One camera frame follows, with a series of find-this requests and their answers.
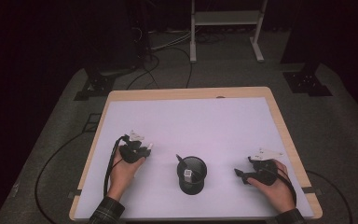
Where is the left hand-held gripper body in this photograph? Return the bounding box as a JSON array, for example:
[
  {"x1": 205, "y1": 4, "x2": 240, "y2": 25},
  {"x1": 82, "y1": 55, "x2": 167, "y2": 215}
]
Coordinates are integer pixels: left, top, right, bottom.
[{"x1": 118, "y1": 130, "x2": 145, "y2": 164}]

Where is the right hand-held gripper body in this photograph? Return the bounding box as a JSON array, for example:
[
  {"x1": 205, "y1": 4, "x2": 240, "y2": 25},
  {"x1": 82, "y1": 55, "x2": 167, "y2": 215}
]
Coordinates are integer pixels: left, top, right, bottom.
[{"x1": 246, "y1": 148, "x2": 284, "y2": 187}]

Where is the black pen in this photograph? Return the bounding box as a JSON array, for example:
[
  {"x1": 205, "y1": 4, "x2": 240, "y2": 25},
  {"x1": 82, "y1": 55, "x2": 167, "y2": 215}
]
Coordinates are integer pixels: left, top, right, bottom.
[{"x1": 175, "y1": 153, "x2": 201, "y2": 182}]

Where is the black pen holder cup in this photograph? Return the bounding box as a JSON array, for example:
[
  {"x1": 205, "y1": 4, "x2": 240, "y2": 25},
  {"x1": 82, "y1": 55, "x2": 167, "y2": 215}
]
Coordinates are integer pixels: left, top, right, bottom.
[{"x1": 176, "y1": 155, "x2": 208, "y2": 196}]

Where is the person's right hand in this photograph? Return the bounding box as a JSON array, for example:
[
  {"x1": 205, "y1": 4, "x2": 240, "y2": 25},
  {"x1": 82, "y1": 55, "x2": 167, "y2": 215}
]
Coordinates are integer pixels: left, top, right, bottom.
[{"x1": 246, "y1": 160, "x2": 296, "y2": 214}]

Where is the person's left hand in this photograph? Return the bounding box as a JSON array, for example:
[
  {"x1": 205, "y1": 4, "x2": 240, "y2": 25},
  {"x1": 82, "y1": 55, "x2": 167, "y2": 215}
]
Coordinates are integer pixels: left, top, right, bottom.
[{"x1": 106, "y1": 152, "x2": 146, "y2": 202}]

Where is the white table sheet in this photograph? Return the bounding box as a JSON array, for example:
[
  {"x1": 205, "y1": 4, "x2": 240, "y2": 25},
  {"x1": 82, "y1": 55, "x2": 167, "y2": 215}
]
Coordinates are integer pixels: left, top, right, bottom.
[{"x1": 74, "y1": 97, "x2": 315, "y2": 221}]

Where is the wooden table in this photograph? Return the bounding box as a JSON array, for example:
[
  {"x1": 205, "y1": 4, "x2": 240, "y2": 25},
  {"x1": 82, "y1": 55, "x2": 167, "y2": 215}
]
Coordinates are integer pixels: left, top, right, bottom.
[{"x1": 68, "y1": 86, "x2": 324, "y2": 222}]

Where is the black stand base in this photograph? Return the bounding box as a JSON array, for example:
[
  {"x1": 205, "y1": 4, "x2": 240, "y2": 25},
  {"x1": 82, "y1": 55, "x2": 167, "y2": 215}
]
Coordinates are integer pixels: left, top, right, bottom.
[
  {"x1": 74, "y1": 66, "x2": 119, "y2": 102},
  {"x1": 282, "y1": 62, "x2": 334, "y2": 97}
]

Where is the white metal stand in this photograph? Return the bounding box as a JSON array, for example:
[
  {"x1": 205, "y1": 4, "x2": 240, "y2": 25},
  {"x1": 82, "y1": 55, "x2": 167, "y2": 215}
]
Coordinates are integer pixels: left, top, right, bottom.
[{"x1": 189, "y1": 0, "x2": 269, "y2": 64}]

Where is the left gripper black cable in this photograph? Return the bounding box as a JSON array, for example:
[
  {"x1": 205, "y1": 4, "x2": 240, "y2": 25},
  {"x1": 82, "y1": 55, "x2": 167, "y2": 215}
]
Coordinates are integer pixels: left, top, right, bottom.
[{"x1": 103, "y1": 134, "x2": 129, "y2": 198}]

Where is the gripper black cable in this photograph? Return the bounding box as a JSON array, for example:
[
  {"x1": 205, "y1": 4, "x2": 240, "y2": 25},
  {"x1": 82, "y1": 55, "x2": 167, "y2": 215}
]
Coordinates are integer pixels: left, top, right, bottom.
[
  {"x1": 269, "y1": 167, "x2": 298, "y2": 207},
  {"x1": 103, "y1": 134, "x2": 129, "y2": 198}
]

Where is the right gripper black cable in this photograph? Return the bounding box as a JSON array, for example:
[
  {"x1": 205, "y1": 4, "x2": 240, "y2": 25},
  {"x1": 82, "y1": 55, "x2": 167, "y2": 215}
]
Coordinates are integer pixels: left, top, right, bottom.
[{"x1": 269, "y1": 167, "x2": 298, "y2": 207}]

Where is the black floor cable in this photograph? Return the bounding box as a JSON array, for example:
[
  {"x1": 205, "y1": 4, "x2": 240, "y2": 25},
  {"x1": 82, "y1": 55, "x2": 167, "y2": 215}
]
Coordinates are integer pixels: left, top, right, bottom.
[
  {"x1": 125, "y1": 46, "x2": 194, "y2": 91},
  {"x1": 306, "y1": 170, "x2": 353, "y2": 224},
  {"x1": 34, "y1": 129, "x2": 91, "y2": 224}
]

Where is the white floor cable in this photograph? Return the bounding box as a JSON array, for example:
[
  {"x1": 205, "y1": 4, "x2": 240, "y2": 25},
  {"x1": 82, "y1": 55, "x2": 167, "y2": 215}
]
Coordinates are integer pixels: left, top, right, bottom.
[{"x1": 150, "y1": 29, "x2": 197, "y2": 52}]

